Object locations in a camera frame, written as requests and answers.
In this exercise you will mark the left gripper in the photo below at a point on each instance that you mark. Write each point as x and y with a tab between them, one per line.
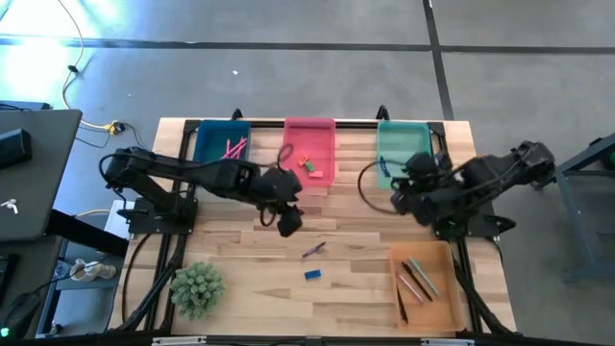
288	185

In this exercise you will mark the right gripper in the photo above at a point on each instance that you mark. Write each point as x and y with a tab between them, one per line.
420	197

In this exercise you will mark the orange eraser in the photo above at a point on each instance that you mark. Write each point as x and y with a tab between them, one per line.
302	160

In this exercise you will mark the green eraser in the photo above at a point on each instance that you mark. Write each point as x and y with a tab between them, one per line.
310	166

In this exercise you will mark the pink eraser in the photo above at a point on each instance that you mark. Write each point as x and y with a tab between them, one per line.
315	174

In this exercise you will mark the blue crayon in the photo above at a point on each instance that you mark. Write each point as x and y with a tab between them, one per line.
387	169
381	165
313	249

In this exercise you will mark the teal pen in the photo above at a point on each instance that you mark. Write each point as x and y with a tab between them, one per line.
424	276

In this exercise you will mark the translucent purple pen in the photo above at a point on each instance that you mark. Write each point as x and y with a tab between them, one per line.
408	287

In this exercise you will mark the blue eraser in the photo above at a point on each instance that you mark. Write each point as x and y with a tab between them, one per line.
312	275

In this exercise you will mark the dark pen with black cap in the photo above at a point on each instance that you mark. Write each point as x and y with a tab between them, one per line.
402	307

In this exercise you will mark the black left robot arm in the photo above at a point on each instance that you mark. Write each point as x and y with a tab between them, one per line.
192	170

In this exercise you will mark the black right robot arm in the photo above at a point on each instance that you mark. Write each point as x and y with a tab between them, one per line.
504	168

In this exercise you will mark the pink plastic bin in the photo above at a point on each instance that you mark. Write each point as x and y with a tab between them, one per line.
312	134

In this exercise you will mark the teal plastic bin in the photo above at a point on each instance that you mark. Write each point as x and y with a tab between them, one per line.
401	139

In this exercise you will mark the dark blue plastic bin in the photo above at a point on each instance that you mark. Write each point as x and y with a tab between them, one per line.
211	137

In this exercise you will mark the orange plastic bin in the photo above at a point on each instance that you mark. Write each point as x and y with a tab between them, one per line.
442	312

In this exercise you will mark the green artificial plant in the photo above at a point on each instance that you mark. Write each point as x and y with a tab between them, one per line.
197	290

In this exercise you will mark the gray metal cart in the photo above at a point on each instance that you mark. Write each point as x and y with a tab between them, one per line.
573	216

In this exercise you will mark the white paper sheet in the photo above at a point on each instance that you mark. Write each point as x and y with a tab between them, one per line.
115	226

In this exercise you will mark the yellow power plug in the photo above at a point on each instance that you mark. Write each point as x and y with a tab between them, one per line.
114	128

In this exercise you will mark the beige figurine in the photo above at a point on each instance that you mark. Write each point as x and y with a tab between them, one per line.
89	270

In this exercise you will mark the dark gray desk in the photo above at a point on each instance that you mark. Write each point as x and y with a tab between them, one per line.
43	182

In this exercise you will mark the black box device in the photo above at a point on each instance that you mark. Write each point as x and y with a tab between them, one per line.
14	149

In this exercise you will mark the small white object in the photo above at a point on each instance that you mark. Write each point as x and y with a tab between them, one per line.
10	205

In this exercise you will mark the black computer mouse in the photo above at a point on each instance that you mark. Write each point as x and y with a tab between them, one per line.
21	312

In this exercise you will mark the black table frame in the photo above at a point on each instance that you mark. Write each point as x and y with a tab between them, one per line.
355	124

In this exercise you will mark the silver bracket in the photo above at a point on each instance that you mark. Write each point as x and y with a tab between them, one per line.
447	342
178	340

